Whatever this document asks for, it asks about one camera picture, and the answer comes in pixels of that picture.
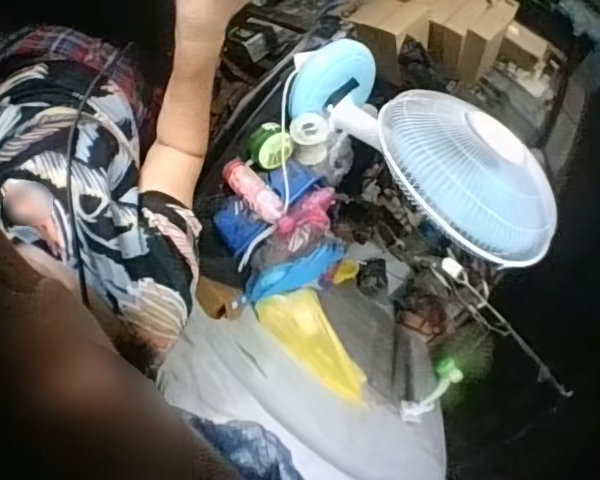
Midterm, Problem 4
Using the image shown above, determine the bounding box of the black electronic device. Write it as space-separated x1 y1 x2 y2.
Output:
229 14 301 66

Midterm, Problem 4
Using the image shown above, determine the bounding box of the pink plastic bottle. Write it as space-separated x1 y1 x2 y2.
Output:
222 159 292 221

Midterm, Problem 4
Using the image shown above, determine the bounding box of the clear plastic thread spool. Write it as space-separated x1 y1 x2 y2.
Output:
289 112 331 166

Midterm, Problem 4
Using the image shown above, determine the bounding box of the blue plastic bag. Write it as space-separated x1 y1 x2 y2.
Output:
244 240 349 304

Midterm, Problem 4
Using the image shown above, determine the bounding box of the green cap with white cord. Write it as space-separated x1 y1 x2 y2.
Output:
400 357 465 421

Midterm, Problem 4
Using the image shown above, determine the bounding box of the black headset cable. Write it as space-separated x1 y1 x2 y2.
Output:
63 42 136 306

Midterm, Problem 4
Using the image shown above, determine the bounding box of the white fan power cable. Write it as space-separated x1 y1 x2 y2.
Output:
239 64 301 261

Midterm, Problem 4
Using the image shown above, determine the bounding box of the white power plug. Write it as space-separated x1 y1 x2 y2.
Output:
440 256 467 280

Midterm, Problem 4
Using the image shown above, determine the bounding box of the black metal rod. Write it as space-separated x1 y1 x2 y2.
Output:
459 279 575 399

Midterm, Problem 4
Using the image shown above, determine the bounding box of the row of cardboard boxes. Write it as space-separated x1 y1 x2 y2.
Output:
347 0 556 81

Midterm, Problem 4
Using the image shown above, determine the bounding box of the green round tape reel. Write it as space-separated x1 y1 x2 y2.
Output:
249 123 294 171

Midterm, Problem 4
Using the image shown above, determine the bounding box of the white blue table fan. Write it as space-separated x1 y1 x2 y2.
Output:
293 38 559 269

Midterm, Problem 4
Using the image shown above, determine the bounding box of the grey cloth sheet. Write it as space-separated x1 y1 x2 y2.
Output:
157 259 449 480

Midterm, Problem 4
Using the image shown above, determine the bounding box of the clear crumpled plastic wrap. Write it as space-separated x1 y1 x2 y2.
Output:
324 130 361 187

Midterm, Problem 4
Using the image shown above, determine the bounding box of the black crumpled object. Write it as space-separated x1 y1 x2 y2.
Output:
355 257 391 294

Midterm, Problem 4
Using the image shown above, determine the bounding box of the yellow plastic bag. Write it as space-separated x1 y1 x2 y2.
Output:
257 289 369 402

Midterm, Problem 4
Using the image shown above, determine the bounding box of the brown cardboard piece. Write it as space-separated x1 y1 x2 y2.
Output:
197 275 251 321

